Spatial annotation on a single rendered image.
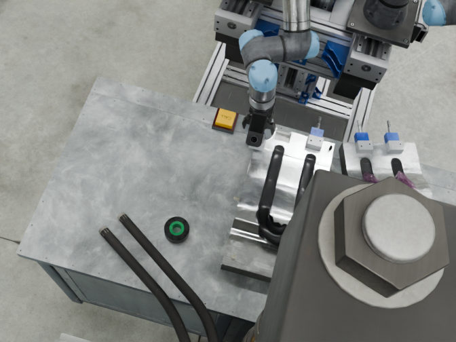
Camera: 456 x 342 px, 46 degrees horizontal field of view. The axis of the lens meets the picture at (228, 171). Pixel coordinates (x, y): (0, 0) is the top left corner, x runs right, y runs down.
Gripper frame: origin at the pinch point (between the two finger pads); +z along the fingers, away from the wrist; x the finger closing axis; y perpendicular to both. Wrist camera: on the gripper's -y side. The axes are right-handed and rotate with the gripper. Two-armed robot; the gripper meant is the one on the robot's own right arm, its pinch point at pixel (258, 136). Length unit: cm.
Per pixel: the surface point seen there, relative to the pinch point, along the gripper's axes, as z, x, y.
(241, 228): 4.8, -2.3, -29.7
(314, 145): 4.9, -18.4, 4.0
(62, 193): 8, 58, -32
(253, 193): 2.5, -3.1, -18.3
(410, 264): -113, -25, -63
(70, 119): 88, 105, 29
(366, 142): 10.2, -35.3, 12.1
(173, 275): 1, 13, -50
